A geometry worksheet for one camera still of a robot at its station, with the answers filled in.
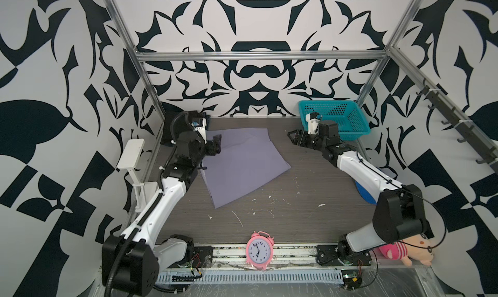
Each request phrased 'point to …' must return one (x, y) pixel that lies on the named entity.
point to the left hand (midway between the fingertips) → (209, 134)
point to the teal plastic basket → (351, 122)
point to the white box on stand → (130, 159)
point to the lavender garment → (248, 159)
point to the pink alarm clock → (259, 249)
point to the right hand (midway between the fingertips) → (293, 132)
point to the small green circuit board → (351, 279)
